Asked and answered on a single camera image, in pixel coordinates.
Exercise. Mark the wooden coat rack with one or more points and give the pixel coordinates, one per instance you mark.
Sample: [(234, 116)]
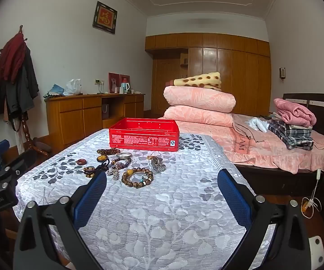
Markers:
[(25, 129)]

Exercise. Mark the wall socket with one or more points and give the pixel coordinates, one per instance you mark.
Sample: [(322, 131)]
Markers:
[(98, 81)]

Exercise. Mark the white plastic bag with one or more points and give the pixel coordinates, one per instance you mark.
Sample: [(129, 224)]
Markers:
[(72, 87)]

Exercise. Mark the pink bed cover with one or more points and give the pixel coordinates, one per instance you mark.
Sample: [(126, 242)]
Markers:
[(263, 152)]

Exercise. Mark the folded pink blanket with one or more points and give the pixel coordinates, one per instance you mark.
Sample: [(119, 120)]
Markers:
[(294, 112)]

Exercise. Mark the pale kettle with red lid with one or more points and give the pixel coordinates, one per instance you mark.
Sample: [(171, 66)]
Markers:
[(125, 88)]

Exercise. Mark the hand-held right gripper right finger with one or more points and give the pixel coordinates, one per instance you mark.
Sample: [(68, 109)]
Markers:
[(233, 202)]

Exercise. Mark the white crumpled cloth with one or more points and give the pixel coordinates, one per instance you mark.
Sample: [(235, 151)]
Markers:
[(256, 124)]

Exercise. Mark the yellow brown-spotted blanket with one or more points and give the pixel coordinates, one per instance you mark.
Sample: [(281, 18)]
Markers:
[(201, 81)]

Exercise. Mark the folded pink quilt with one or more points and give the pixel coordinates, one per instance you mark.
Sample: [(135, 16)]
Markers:
[(198, 98), (198, 116)]

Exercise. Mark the red scarf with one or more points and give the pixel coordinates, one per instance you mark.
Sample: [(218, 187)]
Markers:
[(10, 56)]

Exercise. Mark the grey hanging jacket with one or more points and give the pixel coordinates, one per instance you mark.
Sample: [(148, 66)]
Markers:
[(17, 95)]

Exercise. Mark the silver bangle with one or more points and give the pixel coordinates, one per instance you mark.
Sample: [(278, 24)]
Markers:
[(124, 155)]

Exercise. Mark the red plastic tray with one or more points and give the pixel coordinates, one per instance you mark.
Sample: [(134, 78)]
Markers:
[(143, 137)]

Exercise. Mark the beige cloth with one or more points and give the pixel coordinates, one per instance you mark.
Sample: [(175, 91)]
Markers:
[(249, 136)]

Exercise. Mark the wooden door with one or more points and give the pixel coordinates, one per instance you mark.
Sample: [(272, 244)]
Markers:
[(167, 84)]

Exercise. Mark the wall intercom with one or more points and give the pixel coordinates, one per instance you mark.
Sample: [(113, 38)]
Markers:
[(282, 73)]

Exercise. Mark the white leaf-pattern quilted cover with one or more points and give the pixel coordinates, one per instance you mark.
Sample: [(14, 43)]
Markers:
[(162, 216)]

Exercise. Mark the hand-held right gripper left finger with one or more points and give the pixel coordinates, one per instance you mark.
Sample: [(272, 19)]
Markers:
[(90, 199)]

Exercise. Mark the wooden wardrobe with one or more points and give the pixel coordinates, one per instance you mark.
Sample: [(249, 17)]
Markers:
[(235, 70)]

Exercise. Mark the folded plaid clothes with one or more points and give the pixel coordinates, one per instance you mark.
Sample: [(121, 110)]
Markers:
[(291, 136)]

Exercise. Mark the wooden sideboard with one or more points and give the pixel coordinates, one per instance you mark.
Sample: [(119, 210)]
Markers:
[(72, 118)]

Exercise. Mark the framed wall picture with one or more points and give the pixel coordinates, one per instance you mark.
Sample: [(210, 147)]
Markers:
[(105, 17)]

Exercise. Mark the blue cloth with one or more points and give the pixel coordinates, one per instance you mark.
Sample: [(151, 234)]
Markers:
[(55, 90)]

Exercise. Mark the dark wooden bed frame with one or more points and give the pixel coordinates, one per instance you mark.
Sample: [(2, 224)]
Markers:
[(322, 107)]

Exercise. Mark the dark slipper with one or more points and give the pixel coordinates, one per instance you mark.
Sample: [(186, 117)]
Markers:
[(41, 146)]

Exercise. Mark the red picture frame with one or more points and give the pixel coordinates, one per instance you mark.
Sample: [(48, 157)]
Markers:
[(124, 78), (113, 82)]

